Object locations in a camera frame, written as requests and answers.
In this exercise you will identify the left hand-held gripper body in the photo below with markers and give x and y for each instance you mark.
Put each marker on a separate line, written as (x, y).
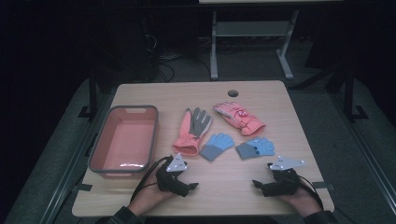
(169, 182)

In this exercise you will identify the pink glove with grey palm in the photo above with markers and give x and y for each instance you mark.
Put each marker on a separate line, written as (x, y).
(190, 137)

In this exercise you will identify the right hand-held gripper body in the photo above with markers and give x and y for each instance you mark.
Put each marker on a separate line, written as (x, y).
(283, 183)

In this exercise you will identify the black tape strip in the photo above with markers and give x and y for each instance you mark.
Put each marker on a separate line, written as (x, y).
(83, 187)
(323, 186)

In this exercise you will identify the person's right hand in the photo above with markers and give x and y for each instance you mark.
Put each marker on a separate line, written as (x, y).
(303, 200)

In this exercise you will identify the blue glove with grey cuff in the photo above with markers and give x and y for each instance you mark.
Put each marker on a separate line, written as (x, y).
(216, 146)

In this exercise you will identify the blue dotted glove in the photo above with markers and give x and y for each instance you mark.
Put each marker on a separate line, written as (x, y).
(255, 147)

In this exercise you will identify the pink printed ski glove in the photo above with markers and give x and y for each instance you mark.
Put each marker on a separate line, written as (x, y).
(239, 118)

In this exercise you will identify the black metal stand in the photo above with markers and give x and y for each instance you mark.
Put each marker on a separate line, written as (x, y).
(92, 93)
(350, 93)

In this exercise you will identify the white metal stand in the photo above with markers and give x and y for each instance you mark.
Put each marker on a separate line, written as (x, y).
(249, 29)

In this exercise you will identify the person's left hand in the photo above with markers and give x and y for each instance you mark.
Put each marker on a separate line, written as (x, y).
(149, 196)

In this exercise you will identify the pink basin with grey rim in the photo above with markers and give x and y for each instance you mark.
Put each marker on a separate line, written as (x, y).
(127, 140)

